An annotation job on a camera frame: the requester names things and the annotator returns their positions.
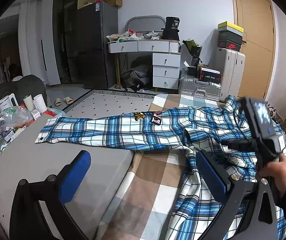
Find blue white plaid shirt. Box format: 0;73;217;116
34;94;286;240

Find person right hand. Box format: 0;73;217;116
256;154;286;197

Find silver flat suitcase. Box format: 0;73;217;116
178;76;221;101

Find white upright suitcase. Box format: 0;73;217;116
214;47;246;102

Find black box on suitcase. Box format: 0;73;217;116
184;61;222;84

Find clear plastic bag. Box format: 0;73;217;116
0;106;33;134

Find checkered brown blue bedsheet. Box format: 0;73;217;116
100;93;224;240

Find white paper cup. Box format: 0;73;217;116
33;94;47;114

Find black red shoebox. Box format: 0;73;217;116
218;30;242;51

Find white kettle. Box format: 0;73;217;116
0;93;19;112

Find beige slippers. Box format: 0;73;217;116
54;96;74;107

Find dark flower bouquet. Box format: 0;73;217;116
183;39;202;67

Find yellow lid shoebox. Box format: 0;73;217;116
217;21;244;33

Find wooden door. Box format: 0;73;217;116
232;0;276;99

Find white drawer desk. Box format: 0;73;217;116
108;40;181;89

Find black bag under desk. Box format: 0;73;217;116
120;65;153;92

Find black gift bag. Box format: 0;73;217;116
162;16;180;41

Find grey mirror headboard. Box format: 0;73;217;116
125;15;166;33

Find black refrigerator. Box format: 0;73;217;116
75;1;118;89

